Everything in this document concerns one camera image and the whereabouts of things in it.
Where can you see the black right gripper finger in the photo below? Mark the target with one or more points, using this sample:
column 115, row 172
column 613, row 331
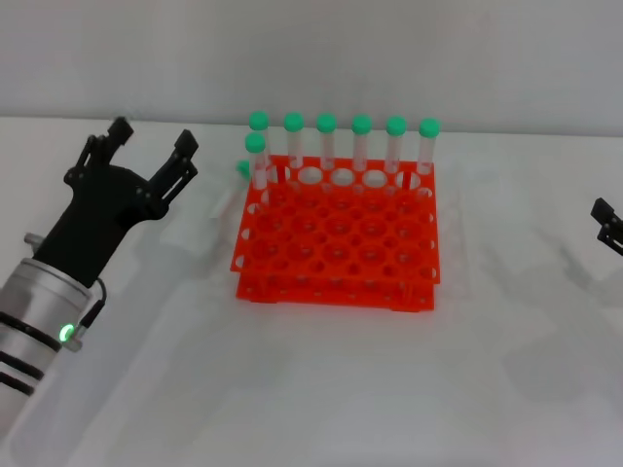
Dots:
column 608, row 219

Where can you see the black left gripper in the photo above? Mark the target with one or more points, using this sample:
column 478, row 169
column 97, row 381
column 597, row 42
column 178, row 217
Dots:
column 102, row 214

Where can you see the green-capped clear test tube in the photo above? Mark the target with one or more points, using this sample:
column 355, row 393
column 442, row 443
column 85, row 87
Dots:
column 361, row 124
column 396, row 125
column 429, row 127
column 255, row 142
column 293, row 121
column 259, row 120
column 325, row 122
column 242, row 169

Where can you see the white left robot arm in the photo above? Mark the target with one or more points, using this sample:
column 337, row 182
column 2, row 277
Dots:
column 34, row 321

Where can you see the orange plastic test tube rack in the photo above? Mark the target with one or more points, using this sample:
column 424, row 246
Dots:
column 340, row 287

